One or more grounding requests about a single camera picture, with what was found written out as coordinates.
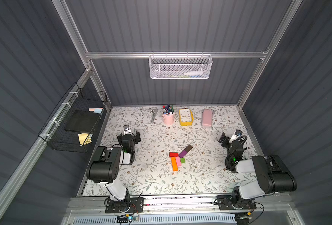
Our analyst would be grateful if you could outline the red wooden block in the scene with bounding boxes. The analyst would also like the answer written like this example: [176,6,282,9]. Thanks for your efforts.
[169,152,179,157]

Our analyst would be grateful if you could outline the purple wooden block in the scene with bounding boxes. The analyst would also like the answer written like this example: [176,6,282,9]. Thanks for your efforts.
[179,150,187,158]

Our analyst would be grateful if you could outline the brown wooden block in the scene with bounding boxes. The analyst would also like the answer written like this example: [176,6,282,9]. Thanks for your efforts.
[184,144,193,152]

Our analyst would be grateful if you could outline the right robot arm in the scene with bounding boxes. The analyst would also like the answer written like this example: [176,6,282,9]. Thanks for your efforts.
[214,130,297,211]

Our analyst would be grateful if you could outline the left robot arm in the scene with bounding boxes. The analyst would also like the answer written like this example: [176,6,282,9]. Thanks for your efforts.
[86,125,144,214]

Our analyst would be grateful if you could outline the pink case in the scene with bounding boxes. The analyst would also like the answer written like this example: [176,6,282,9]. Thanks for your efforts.
[201,109,213,128]

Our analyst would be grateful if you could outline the pink blue sticky notes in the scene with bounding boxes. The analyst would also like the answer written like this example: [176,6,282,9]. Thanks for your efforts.
[89,108,103,114]

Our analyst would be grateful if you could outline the yellow sticky notes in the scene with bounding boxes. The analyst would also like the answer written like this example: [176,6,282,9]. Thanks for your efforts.
[78,133,93,146]

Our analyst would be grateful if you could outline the black notebook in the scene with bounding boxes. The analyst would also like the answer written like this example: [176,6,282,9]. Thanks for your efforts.
[64,110,100,133]

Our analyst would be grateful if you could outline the pink pen cup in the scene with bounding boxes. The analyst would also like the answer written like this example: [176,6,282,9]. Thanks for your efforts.
[162,105,174,126]

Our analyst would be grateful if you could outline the orange wooden block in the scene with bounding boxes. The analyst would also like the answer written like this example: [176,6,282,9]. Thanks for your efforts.
[171,157,178,172]

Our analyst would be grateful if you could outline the pink wooden block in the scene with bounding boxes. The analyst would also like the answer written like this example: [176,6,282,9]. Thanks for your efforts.
[175,157,182,167]

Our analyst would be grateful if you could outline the yellow tray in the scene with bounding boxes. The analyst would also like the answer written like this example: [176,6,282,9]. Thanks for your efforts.
[179,108,194,126]

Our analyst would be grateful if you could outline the small circuit board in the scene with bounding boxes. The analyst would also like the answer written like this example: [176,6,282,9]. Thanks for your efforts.
[116,214,139,224]

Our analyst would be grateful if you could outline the white tube in basket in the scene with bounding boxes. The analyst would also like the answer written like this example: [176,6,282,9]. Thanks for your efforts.
[184,70,203,77]

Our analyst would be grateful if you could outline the black wire basket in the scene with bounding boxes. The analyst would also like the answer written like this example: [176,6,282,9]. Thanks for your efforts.
[39,83,107,153]

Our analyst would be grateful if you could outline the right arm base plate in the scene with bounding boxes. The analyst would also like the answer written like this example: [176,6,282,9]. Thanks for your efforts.
[213,195,257,211]

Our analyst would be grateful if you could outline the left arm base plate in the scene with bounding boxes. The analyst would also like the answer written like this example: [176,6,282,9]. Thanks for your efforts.
[104,196,144,214]

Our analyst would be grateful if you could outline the white wire basket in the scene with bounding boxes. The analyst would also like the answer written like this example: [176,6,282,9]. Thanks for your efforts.
[148,53,213,80]

